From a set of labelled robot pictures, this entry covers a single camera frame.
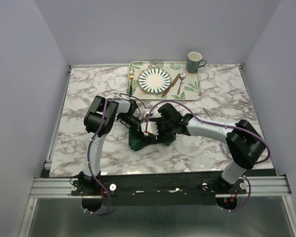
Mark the striped white round plate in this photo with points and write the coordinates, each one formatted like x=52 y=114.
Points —
x=154 y=80

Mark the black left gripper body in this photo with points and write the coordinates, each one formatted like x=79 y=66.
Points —
x=131 y=120

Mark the aluminium frame rail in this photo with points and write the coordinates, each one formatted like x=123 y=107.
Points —
x=260 y=187

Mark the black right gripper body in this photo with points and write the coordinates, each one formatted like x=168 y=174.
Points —
x=164 y=128

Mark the green ceramic mug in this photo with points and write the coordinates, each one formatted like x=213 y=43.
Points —
x=194 y=62

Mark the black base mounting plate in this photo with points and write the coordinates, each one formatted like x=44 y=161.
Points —
x=192 y=188

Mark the silver spoon on tray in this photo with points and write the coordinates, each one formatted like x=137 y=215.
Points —
x=182 y=77

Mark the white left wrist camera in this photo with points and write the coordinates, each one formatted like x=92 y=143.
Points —
x=148 y=113

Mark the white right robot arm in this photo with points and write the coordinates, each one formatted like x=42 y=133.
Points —
x=242 y=140

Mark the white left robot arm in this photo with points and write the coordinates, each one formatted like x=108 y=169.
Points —
x=99 y=121

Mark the dark green cloth napkin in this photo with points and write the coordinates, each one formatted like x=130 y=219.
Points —
x=137 y=140

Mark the leaf-patterned serving tray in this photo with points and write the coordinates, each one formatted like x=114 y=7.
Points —
x=190 y=89

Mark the white saucer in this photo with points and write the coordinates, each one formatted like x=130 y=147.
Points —
x=225 y=148

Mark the gold fork green handle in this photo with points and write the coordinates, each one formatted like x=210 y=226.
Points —
x=131 y=77

